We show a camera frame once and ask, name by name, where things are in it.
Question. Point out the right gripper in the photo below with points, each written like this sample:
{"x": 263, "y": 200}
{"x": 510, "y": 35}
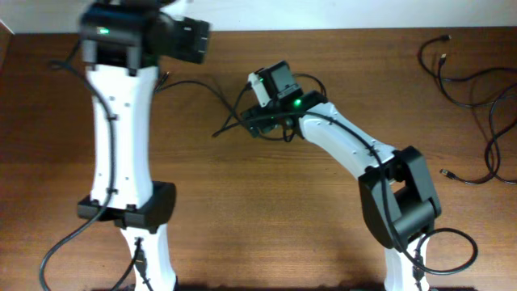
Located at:
{"x": 254, "y": 117}

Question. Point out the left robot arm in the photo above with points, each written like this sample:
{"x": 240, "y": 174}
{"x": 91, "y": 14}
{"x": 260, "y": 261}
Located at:
{"x": 121, "y": 47}

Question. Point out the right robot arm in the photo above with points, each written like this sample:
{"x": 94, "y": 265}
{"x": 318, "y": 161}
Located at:
{"x": 398, "y": 199}

